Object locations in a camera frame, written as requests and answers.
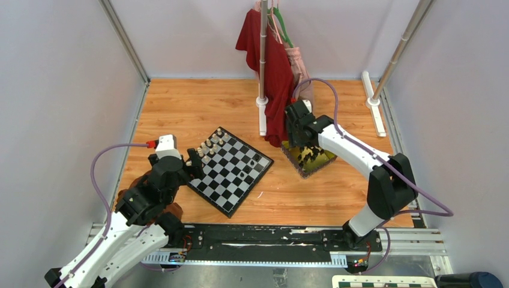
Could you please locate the silver right rack pole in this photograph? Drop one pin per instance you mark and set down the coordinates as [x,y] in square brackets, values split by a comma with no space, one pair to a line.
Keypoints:
[417,17]

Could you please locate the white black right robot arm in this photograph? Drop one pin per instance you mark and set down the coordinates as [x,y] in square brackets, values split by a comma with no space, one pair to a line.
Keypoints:
[391,184]

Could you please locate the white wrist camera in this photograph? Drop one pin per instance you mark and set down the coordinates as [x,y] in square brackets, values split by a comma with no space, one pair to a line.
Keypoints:
[308,105]
[166,147]

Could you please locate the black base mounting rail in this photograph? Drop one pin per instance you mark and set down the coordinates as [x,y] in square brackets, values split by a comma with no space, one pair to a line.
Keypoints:
[271,245]

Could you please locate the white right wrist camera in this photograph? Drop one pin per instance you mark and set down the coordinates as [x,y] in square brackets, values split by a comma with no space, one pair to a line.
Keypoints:
[308,105]

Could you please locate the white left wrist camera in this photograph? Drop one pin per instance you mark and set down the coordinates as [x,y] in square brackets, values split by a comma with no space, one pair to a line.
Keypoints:
[166,147]

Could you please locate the white right rack foot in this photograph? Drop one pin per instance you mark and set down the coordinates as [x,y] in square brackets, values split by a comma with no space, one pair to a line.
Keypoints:
[373,105]

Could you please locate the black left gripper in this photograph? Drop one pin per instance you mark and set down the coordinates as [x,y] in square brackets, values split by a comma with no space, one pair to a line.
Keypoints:
[197,171]

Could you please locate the pink hanging garment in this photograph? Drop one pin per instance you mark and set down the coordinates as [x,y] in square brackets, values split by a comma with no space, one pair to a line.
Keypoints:
[304,90]

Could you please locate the silver centre rack pole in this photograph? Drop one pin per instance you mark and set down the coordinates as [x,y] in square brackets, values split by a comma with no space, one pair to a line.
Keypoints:
[263,35]

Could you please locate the white centre rack foot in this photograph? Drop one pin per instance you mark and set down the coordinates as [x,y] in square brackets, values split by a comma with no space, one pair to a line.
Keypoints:
[261,103]

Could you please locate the green white chessboard box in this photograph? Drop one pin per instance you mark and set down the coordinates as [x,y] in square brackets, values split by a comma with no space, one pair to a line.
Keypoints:
[340,281]

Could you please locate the green clothes hanger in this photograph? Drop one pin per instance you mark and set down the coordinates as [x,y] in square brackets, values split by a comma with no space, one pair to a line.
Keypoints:
[277,23]

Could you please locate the cream chess pieces row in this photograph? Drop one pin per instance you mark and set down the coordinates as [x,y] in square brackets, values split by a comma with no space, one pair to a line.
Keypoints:
[216,147]

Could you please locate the brown crumpled cloth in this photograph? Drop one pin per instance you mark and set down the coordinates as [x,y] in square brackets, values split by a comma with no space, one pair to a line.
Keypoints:
[141,204]

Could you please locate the white rack foot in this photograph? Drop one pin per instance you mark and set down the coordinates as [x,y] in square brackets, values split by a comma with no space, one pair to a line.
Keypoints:
[261,103]
[373,105]

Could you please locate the black white chessboard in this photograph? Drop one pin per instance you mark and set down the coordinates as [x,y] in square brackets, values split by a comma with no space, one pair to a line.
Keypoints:
[221,185]

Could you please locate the silver rack pole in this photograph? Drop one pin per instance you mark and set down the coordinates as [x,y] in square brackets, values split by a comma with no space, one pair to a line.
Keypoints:
[417,17]
[263,35]

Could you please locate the dark red hanging shirt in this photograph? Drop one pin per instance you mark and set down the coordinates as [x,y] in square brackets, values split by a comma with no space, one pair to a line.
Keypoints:
[278,78]

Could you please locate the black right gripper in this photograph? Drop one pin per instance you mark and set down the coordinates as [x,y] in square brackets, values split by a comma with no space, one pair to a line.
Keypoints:
[293,137]

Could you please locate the black chess pieces in tin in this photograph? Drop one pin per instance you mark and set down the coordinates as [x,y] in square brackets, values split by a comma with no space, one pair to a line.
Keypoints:
[308,155]

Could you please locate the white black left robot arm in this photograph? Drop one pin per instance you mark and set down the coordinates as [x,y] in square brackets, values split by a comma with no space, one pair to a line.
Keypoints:
[115,250]

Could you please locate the yellow metal tin tray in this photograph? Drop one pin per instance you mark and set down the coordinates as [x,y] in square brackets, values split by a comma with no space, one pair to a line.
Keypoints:
[311,168]

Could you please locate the dark blue cylinder object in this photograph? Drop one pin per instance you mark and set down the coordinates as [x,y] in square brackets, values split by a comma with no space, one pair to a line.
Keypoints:
[468,280]

